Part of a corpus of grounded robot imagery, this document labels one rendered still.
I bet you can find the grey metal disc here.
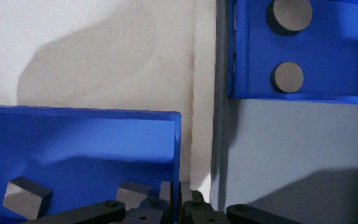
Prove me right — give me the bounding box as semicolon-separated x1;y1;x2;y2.
270;62;304;93
266;0;312;36

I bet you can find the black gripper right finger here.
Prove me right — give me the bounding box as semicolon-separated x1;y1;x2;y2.
177;182;303;224

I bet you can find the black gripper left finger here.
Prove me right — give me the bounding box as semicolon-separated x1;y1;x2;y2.
17;181;173;224

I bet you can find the grey metal shelf rack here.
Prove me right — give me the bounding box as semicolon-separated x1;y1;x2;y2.
209;0;358;224

